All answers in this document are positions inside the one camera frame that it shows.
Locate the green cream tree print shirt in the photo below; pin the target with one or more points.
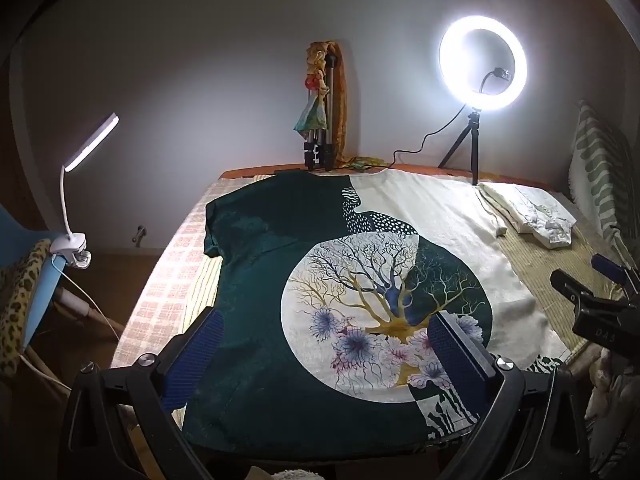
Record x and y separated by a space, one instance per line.
300 260

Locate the folded cream clothes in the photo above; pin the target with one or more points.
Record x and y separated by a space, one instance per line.
530 212

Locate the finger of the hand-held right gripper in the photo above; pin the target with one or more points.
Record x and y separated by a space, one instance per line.
575 287
607 266

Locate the white clip desk lamp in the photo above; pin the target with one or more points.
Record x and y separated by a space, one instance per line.
80 175

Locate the blue chair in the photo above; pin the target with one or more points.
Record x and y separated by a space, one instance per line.
42 280

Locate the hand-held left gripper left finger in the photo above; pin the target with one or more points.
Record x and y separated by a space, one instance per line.
196 354

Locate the yellow green cloth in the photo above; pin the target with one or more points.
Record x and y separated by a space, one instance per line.
364 162

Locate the green white patterned pillow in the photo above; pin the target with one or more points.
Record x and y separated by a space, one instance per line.
597 175

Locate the leopard print cushion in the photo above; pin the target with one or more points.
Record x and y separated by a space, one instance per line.
20 305

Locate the orange mattress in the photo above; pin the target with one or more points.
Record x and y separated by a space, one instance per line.
250 173

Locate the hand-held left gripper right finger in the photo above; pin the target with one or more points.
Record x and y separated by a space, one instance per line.
451 355

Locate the folded tripod with cloth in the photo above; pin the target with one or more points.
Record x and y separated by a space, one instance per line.
320 95

